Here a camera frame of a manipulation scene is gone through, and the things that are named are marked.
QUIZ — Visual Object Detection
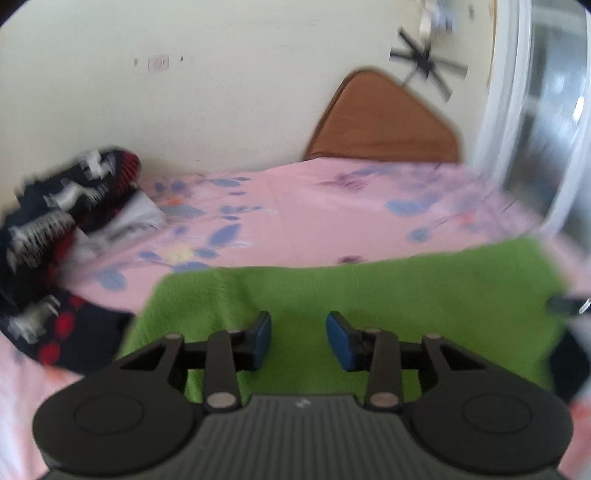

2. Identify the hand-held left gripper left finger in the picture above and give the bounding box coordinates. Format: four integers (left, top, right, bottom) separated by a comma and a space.
120, 311, 273, 414

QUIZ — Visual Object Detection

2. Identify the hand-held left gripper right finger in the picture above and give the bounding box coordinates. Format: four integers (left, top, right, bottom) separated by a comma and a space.
325, 311, 486, 412

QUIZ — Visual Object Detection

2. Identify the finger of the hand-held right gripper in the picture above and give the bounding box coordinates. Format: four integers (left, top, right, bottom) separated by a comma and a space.
547, 295, 591, 317

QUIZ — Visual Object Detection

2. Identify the green fleece cloth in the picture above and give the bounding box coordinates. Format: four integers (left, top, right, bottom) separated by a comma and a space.
115, 235, 572, 403

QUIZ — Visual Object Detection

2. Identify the pink printed bedsheet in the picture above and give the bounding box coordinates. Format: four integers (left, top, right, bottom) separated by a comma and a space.
0, 157, 591, 480

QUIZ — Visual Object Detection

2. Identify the pale grey cloth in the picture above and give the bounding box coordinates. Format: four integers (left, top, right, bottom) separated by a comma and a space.
69, 188, 168, 265

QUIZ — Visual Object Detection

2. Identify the brown wooden headboard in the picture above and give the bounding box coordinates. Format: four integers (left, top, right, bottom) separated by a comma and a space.
302, 68, 463, 165

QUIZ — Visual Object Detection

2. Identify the navy reindeer pattern sweater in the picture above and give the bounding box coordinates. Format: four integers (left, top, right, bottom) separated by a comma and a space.
0, 147, 142, 376

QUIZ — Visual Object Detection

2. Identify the black tape star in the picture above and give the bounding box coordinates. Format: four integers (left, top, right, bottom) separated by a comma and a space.
389, 27, 469, 104

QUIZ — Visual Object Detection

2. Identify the white window frame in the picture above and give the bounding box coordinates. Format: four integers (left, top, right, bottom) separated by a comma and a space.
468, 0, 591, 241

